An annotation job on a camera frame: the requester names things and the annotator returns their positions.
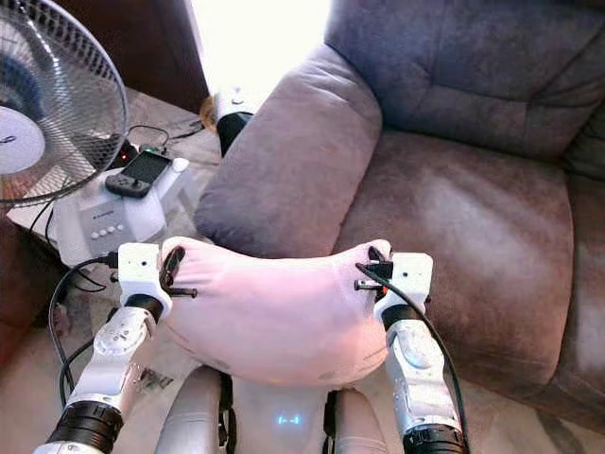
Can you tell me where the black handheld game console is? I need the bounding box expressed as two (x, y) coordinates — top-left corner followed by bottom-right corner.
(106, 148), (173, 200)

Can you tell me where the white standing fan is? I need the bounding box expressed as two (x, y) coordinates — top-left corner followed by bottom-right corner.
(0, 0), (204, 269)

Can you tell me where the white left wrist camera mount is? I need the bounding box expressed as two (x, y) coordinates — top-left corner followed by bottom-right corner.
(118, 243), (173, 318)

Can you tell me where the grey brown fabric sofa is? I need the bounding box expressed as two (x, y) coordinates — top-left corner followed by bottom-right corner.
(194, 0), (605, 431)

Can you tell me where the grey robot body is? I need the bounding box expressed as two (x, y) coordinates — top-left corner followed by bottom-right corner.
(156, 364), (389, 454)

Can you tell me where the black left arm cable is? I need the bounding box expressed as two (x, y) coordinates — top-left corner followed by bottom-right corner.
(47, 252), (120, 408)

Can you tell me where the pink pillow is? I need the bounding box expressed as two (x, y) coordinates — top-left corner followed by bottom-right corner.
(159, 236), (393, 389)

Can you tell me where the dark brown wooden door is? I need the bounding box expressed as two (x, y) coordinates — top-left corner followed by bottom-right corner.
(57, 0), (209, 114)

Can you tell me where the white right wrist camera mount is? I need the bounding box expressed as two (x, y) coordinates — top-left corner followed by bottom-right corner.
(373, 253), (434, 323)

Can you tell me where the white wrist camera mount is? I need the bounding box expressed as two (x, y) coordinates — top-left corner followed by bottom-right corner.
(118, 243), (173, 318)
(373, 253), (434, 323)

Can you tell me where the white and black floor appliance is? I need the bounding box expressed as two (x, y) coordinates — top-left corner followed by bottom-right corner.
(213, 85), (256, 157)

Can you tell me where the dark brown furniture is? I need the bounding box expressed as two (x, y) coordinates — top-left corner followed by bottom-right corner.
(0, 203), (60, 370)

